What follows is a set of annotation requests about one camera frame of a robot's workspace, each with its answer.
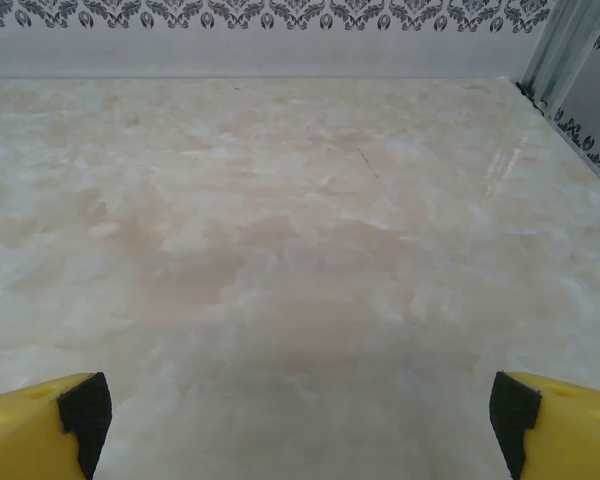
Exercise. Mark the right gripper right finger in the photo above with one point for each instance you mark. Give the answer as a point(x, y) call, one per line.
point(580, 440)

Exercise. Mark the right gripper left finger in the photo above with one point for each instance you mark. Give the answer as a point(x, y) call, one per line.
point(20, 440)

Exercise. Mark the aluminium frame post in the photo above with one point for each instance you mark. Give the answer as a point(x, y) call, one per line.
point(560, 50)

